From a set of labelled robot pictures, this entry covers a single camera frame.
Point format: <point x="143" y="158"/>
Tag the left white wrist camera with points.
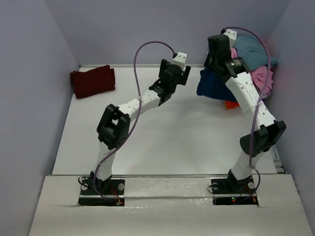
<point x="180" y="60"/>

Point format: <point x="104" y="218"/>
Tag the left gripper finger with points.
<point x="184" y="76"/>
<point x="163" y="65"/>

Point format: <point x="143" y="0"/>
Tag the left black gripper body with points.
<point x="174" y="84"/>

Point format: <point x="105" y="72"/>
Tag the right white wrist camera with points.
<point x="232" y="35"/>

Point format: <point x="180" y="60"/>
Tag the grey blue t shirt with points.
<point x="251" y="51"/>

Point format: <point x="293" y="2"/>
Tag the folded dark red shirt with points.
<point x="93" y="82"/>

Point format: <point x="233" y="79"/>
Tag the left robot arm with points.
<point x="114" y="127"/>

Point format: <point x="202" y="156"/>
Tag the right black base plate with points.
<point x="228" y="194"/>

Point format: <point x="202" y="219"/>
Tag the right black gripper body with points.
<point x="210" y="63"/>

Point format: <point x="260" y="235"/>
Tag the light pink t shirt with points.
<point x="259" y="77"/>

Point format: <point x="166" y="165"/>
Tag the orange t shirt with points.
<point x="231" y="104"/>

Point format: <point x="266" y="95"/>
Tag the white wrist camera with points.
<point x="232" y="35"/>
<point x="180" y="60"/>

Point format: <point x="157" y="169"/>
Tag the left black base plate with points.
<point x="110" y="195"/>

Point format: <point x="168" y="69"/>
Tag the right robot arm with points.
<point x="265" y="129"/>

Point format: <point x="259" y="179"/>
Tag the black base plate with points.
<point x="110" y="195"/>
<point x="228" y="194"/>

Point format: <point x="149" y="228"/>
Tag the navy blue t shirt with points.
<point x="211" y="86"/>

